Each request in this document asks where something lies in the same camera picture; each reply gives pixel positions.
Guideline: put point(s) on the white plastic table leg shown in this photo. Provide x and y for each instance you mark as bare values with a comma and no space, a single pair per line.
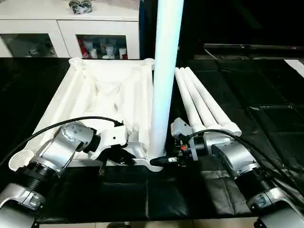
166,71
190,104
202,102
213,102

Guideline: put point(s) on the white plastic table top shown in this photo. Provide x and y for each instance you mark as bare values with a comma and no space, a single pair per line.
104,95

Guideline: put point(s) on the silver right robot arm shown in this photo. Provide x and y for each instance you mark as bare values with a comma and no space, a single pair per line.
247,171

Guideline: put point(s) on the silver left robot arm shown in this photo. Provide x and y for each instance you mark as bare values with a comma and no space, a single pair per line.
47,161

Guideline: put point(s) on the black work mat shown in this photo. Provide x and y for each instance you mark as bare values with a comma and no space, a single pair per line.
142,194

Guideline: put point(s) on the red bottle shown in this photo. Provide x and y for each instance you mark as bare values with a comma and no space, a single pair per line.
89,47

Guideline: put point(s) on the white glass-door cabinet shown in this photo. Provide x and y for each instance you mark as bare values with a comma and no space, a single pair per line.
71,26

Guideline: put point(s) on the small silver ornament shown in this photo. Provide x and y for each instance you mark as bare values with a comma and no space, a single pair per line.
80,5

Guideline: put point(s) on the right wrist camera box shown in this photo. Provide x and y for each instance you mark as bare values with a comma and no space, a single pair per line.
180,128

